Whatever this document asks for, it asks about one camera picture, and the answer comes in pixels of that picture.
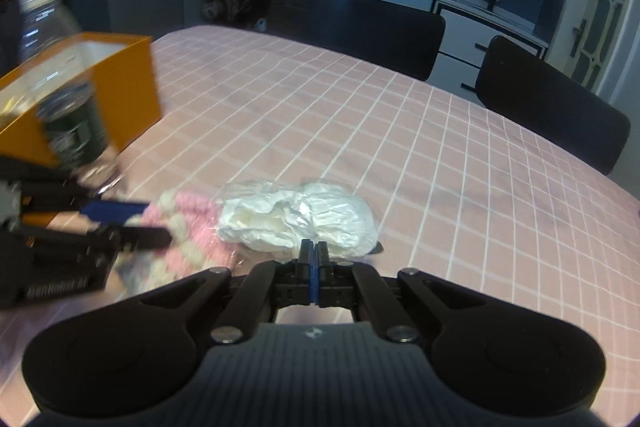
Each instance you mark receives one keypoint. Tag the white glazed door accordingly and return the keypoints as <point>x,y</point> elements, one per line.
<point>595,7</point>

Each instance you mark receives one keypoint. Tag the orange cardboard box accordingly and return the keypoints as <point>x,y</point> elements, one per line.
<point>130,97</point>

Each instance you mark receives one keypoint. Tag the black chair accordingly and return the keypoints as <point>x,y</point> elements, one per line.
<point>550,107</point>
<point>360,32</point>

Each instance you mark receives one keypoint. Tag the clear plastic water bottle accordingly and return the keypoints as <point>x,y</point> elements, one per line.
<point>75,122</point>

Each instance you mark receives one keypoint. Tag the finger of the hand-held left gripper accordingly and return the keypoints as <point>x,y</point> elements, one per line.
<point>145,238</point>
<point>117,210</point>

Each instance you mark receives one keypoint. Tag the white plastic bag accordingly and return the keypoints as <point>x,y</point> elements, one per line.
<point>300,217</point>

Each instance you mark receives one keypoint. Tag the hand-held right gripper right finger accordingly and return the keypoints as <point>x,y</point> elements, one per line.
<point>321,272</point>

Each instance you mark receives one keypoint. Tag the pink white knitted piece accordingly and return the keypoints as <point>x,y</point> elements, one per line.
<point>195,227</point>

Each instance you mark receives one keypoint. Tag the white cabinet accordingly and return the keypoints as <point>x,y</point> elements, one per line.
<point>465,37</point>

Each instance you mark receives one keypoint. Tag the pink checked tablecloth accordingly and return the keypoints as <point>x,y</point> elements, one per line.
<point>350,117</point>

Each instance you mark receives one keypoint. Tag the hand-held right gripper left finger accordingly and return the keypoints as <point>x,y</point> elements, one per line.
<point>306,272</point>

